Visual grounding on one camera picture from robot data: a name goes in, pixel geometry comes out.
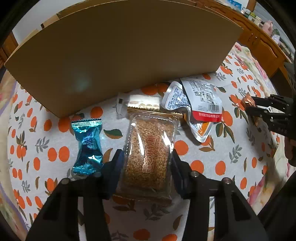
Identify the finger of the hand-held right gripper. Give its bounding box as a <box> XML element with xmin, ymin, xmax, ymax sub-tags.
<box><xmin>245</xmin><ymin>107</ymin><xmax>295</xmax><ymax>137</ymax></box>
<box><xmin>250</xmin><ymin>94</ymin><xmax>295</xmax><ymax>110</ymax></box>

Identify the clear gold-edged snack packet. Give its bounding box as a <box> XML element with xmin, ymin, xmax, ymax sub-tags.
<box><xmin>116</xmin><ymin>93</ymin><xmax>162</xmax><ymax>119</ymax></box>

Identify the wooden cabinet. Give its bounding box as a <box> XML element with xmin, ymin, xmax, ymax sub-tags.
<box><xmin>195</xmin><ymin>0</ymin><xmax>293</xmax><ymax>78</ymax></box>

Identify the orange foil snack packet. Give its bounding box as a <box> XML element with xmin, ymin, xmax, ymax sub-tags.
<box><xmin>240</xmin><ymin>92</ymin><xmax>261</xmax><ymax>127</ymax></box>

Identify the silver packet with grey print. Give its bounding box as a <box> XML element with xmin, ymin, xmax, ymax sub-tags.
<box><xmin>161</xmin><ymin>81</ymin><xmax>192</xmax><ymax>112</ymax></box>

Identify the brown cardboard box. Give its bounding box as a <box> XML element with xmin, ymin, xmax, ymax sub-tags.
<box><xmin>4</xmin><ymin>0</ymin><xmax>244</xmax><ymax>119</ymax></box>

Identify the clear sesame brittle packet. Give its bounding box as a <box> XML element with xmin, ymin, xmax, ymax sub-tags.
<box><xmin>115</xmin><ymin>106</ymin><xmax>186</xmax><ymax>205</ymax></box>

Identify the teal foil candy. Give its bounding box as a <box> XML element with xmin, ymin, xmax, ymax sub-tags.
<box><xmin>70</xmin><ymin>118</ymin><xmax>104</xmax><ymax>179</ymax></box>

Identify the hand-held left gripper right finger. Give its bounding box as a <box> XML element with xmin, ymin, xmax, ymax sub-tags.
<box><xmin>171</xmin><ymin>149</ymin><xmax>269</xmax><ymax>241</ymax></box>

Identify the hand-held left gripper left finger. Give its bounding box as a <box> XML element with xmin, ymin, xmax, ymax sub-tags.
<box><xmin>25</xmin><ymin>149</ymin><xmax>125</xmax><ymax>241</ymax></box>

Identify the pink bottle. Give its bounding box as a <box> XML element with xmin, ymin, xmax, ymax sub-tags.
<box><xmin>261</xmin><ymin>20</ymin><xmax>274</xmax><ymax>32</ymax></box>

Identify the orange fruit print mat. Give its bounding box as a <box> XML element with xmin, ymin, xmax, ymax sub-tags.
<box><xmin>0</xmin><ymin>42</ymin><xmax>296</xmax><ymax>241</ymax></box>

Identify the row of small bottles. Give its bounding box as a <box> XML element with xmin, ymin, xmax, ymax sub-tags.
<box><xmin>240</xmin><ymin>6</ymin><xmax>262</xmax><ymax>25</ymax></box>

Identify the silver packet with red label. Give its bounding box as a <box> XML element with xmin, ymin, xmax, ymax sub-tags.
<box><xmin>180</xmin><ymin>78</ymin><xmax>224</xmax><ymax>123</ymax></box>

